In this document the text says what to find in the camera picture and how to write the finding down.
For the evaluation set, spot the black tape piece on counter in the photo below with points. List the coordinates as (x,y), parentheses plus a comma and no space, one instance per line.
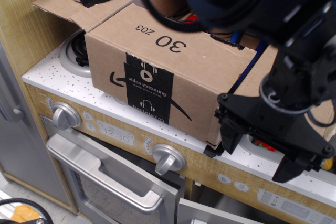
(213,152)

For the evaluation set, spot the silver toy stove burner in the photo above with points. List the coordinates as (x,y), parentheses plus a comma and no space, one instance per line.
(73,55)

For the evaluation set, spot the orange object at bottom left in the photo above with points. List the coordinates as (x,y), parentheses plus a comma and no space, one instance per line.
(24,213)

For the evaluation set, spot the right silver oven knob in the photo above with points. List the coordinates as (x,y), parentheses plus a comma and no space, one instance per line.
(167,159)

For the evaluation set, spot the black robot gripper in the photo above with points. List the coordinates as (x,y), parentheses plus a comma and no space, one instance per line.
(277,116)

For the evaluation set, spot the silver dishwasher door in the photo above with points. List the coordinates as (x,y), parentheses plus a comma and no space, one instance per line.
(229,212)

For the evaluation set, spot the yellow toy corn cob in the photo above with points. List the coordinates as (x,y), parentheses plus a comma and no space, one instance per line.
(328,164)

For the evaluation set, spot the silver toy sink basin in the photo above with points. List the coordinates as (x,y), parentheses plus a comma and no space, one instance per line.
(264,163)

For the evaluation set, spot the silver toy oven door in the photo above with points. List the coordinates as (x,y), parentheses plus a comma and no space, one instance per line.
(113,186)

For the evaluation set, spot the large brown cardboard box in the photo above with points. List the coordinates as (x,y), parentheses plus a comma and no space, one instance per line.
(173,76)

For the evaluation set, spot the silver oven knob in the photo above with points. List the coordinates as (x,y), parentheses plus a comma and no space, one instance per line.
(167,159)
(64,116)

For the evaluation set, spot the blue object in box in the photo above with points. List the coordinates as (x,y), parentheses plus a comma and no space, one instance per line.
(236,37)

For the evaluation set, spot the left silver oven knob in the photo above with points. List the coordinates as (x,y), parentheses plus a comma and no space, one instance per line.
(64,116)

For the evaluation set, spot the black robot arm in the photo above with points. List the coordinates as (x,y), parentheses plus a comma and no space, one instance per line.
(300,28)

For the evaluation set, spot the silver toy fridge door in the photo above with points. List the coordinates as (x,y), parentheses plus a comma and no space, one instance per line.
(24,157)

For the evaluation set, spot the red plastic toy piece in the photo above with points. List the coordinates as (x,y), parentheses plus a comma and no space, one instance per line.
(263,145)

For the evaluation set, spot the orange red toy in box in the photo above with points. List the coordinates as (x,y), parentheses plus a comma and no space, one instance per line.
(189,19)

